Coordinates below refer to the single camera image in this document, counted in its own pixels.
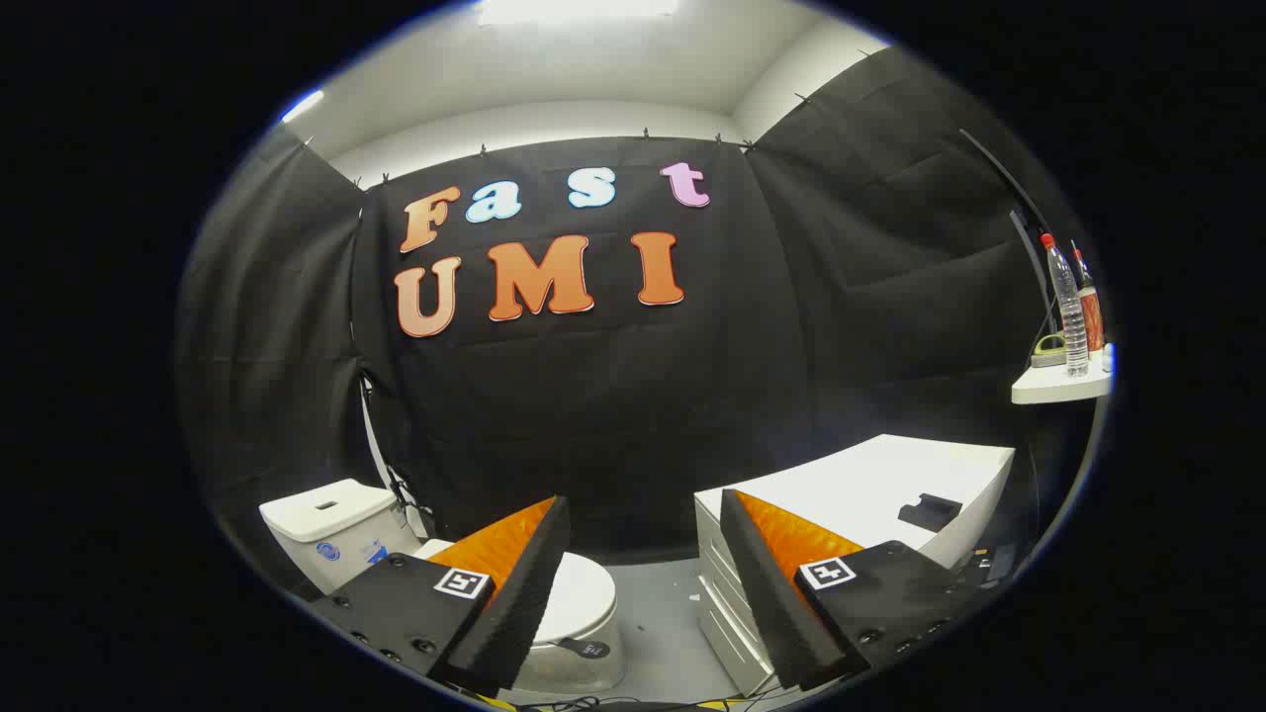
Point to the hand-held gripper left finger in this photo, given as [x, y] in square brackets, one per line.
[514, 603]

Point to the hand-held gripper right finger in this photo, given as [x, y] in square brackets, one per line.
[767, 593]

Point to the white drawer cabinet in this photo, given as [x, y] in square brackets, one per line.
[870, 480]

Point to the small black holder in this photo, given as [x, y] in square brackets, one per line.
[930, 511]

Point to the black backdrop cloth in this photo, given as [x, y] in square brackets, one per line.
[613, 396]

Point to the clear water bottle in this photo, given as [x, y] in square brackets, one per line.
[1068, 316]

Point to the red-labelled bottle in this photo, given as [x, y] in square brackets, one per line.
[1092, 316]

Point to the thin black curved rod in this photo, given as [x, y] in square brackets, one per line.
[1009, 183]

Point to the ceiling light panel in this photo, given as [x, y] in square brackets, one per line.
[574, 10]

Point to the white wall shelf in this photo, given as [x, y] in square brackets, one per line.
[1058, 388]

